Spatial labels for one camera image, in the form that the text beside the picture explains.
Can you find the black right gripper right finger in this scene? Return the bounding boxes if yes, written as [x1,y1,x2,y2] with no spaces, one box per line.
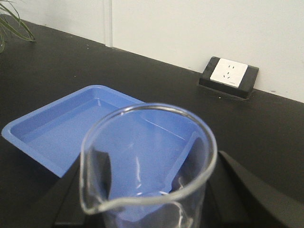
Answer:
[200,151,304,228]

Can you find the blue plastic tray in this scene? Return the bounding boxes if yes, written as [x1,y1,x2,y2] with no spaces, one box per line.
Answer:
[1,85,200,224]

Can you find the clear glass beaker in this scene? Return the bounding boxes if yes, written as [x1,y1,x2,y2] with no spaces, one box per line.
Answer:
[79,103,218,228]

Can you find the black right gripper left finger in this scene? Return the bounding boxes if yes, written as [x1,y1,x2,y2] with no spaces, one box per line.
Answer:
[32,158,105,228]

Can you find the white socket in black box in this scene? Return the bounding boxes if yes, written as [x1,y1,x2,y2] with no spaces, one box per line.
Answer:
[199,57,259,99]

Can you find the green plant leaves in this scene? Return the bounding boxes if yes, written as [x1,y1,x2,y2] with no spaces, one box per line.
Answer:
[0,0,36,54]

